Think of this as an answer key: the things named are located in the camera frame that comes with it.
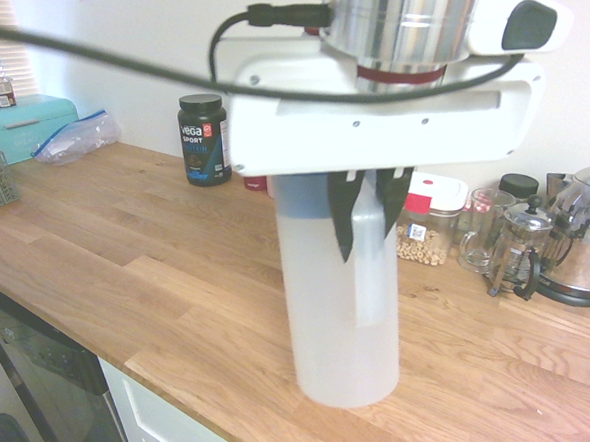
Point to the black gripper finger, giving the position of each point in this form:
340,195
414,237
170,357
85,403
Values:
391,200
344,213

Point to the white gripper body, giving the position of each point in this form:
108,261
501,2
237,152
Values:
370,136

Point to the translucent pitcher with blue lid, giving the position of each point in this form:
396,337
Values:
331,319

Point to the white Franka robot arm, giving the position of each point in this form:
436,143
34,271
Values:
403,19

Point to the red water bottle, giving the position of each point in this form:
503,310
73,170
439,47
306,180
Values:
254,182

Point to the cereal container white red lid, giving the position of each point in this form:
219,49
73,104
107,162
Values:
434,207

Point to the jar with red checked lid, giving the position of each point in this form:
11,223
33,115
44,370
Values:
479,202

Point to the clear glass mug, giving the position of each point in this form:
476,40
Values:
481,239

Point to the jar with black lid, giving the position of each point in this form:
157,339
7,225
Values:
518,184

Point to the glass french press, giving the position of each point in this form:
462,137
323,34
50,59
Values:
522,247

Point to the black protein powder tub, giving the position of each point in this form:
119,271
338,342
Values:
202,141

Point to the shiny steel electric kettle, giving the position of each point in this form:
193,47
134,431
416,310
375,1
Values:
586,233

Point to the clear zip bag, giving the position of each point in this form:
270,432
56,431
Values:
77,139

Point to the white cabinet drawer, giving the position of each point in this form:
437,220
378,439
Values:
152,420

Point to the teal bread box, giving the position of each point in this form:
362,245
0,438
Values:
19,127

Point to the black dishwasher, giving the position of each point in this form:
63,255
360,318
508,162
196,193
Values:
49,376

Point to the window blinds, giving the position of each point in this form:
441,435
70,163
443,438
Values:
4,53

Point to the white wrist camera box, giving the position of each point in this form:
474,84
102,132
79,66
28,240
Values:
523,16

